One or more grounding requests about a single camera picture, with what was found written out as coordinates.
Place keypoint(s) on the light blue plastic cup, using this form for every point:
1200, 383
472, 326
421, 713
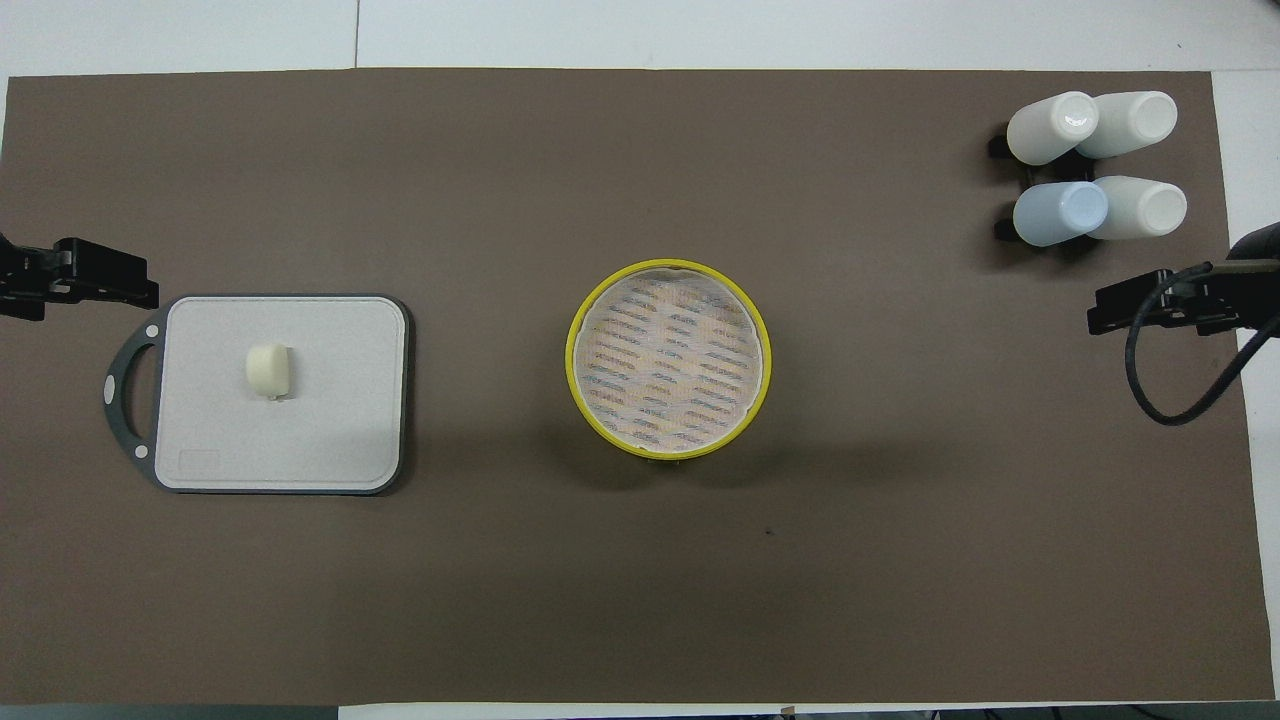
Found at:
1055, 215

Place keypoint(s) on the white steamed bun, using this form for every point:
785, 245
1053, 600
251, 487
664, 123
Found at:
267, 368

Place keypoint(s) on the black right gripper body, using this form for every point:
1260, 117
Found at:
1255, 280

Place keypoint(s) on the yellow bamboo steamer lid tray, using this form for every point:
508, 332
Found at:
575, 380

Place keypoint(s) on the black cup rack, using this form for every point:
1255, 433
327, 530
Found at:
1000, 146

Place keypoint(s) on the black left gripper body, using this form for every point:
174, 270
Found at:
25, 280

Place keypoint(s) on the brown table mat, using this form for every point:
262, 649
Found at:
640, 580

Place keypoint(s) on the white plastic cup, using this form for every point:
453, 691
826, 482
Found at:
1145, 208
1135, 120
1045, 130

